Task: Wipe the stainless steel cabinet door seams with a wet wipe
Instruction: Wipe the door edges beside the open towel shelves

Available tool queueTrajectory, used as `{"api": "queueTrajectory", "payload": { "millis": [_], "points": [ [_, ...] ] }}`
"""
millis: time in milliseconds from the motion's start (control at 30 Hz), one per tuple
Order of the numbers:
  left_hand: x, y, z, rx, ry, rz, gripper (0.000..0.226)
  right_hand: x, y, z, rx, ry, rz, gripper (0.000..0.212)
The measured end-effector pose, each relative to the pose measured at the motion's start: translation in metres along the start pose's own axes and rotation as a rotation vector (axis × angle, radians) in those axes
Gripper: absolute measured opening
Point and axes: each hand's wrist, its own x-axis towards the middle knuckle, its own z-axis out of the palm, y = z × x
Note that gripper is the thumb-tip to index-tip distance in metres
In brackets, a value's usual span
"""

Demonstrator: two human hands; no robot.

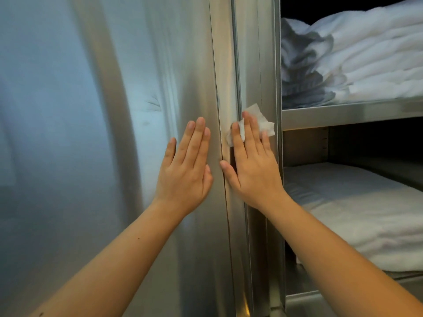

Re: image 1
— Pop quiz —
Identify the stainless steel cabinet door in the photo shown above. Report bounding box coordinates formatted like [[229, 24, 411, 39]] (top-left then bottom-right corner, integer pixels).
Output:
[[231, 0, 285, 317], [0, 0, 238, 317]]

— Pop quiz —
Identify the person's left hand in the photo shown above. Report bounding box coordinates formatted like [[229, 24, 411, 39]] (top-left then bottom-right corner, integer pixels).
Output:
[[153, 117, 214, 218]]

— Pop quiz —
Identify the person's left forearm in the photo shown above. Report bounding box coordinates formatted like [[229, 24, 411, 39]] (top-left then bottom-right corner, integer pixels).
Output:
[[30, 199, 192, 317]]

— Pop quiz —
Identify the person's right hand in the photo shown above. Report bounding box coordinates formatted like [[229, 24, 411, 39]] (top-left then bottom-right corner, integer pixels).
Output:
[[219, 111, 295, 215]]

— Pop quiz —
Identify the stack of white folded sheets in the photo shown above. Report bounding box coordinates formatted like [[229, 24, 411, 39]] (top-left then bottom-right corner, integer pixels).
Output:
[[283, 162, 423, 273]]

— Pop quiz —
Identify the white wet wipe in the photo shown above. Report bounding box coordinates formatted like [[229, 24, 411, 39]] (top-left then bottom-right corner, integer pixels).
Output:
[[226, 103, 275, 147]]

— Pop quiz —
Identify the stack of white folded towels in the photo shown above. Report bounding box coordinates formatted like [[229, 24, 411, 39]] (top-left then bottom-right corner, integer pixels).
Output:
[[281, 0, 423, 109]]

